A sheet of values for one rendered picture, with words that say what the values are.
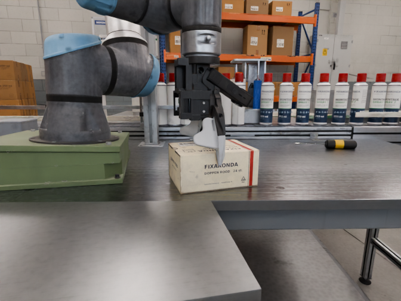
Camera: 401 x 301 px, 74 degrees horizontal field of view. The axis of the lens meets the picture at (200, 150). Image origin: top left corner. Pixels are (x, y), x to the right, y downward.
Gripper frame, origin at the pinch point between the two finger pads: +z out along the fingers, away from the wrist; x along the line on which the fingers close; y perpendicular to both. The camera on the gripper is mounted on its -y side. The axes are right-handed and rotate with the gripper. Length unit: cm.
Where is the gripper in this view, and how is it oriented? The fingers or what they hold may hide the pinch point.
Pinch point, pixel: (210, 156)
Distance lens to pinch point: 57.1
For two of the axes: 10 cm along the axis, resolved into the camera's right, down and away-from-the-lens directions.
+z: 0.0, 9.8, 2.2
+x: 2.9, 2.1, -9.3
